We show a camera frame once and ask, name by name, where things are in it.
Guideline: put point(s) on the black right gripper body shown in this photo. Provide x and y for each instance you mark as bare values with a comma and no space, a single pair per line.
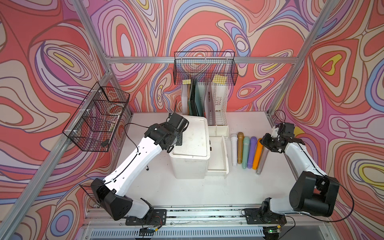
271,142

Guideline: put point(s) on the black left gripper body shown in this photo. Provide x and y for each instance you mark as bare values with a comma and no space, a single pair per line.
178,139

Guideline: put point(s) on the silver grey microphone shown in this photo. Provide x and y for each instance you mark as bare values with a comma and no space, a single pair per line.
262,160

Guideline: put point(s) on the orange microphone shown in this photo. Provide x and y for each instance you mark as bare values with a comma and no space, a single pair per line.
258,153

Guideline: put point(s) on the purple microphone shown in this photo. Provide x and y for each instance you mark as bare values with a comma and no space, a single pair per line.
252,151

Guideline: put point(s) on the white drawer cabinet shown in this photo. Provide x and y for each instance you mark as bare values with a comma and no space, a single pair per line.
191,159

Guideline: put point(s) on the mint green microphone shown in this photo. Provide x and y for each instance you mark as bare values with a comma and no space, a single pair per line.
246,148

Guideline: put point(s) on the gold microphone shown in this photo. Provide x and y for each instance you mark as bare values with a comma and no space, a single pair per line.
240,136

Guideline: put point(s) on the white microphone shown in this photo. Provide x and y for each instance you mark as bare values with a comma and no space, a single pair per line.
234,149

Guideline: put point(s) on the white pull-out drawer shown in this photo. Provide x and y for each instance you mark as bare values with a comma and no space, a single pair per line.
218,163

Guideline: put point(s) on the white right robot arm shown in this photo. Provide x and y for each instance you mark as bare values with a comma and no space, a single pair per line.
314,192

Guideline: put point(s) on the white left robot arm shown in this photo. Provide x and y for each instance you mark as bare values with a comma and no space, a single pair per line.
111,191

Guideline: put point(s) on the green folders in organizer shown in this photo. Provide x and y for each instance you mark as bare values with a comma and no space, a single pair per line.
195,103

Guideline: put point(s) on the small yellow sticky notes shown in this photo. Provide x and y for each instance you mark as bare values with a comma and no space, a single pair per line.
186,82

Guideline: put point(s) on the white plastic file organizer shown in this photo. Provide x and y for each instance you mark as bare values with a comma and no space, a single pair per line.
214,98

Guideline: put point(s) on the yellow sticky note pad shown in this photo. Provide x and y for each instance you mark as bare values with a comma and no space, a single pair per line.
219,80

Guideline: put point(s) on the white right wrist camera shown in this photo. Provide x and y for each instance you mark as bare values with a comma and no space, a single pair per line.
284,130

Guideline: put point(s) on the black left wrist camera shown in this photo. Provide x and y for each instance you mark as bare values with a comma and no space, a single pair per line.
177,123

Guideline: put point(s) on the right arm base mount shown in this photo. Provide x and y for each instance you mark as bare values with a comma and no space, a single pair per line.
263,215

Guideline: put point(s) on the black wire basket on left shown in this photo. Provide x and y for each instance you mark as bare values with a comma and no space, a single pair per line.
93,127

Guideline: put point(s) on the black wire basket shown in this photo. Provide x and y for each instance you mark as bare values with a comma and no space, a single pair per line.
93,127
201,66

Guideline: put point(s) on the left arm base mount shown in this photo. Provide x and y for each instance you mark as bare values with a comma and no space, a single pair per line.
147,217

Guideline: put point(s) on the black wire basket at back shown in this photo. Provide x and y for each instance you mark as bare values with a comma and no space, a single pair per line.
201,66

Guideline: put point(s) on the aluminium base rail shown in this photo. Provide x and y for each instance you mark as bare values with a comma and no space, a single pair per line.
206,223

